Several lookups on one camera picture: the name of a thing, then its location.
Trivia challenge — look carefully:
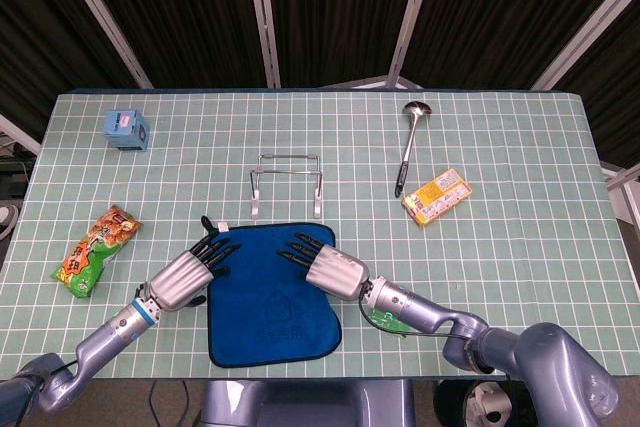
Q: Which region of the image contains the chrome wire rack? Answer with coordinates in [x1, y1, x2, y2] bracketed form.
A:
[248, 153, 324, 220]

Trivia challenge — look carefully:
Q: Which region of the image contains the white metal frame post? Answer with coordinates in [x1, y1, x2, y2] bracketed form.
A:
[244, 0, 282, 89]
[532, 0, 640, 91]
[602, 161, 640, 221]
[0, 114, 41, 156]
[387, 0, 440, 90]
[49, 0, 154, 90]

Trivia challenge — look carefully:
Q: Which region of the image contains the green white grid tablecloth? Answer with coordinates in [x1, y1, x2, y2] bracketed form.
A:
[0, 89, 640, 381]

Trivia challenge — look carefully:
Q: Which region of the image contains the grey-blue robot torso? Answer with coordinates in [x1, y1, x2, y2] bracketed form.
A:
[199, 379, 416, 427]

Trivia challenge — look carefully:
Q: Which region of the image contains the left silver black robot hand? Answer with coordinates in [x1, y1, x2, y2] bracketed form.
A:
[144, 227, 243, 314]

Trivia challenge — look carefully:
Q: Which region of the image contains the orange green snack bag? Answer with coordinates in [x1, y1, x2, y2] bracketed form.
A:
[52, 204, 145, 299]

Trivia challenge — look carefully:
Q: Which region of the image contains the green foil sachet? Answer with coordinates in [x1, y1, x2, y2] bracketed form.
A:
[368, 309, 409, 339]

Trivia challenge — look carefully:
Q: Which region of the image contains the dark pleated curtain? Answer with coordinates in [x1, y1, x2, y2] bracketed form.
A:
[0, 0, 640, 168]

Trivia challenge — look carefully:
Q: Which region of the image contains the yellow printed carton box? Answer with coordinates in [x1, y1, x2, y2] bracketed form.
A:
[401, 168, 474, 228]

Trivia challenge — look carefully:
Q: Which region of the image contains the black bag with white object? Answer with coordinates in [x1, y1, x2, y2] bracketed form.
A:
[432, 379, 531, 427]

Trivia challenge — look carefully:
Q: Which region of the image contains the blue microfibre kitchen towel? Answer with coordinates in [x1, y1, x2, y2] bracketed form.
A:
[200, 215, 344, 368]

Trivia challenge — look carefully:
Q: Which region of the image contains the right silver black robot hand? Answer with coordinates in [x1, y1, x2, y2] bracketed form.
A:
[276, 231, 372, 302]

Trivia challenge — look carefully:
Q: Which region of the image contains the light blue small carton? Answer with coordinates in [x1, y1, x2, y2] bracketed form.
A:
[102, 109, 151, 152]

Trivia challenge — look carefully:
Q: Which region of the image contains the steel ladle black handle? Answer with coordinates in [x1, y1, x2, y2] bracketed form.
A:
[393, 101, 434, 199]

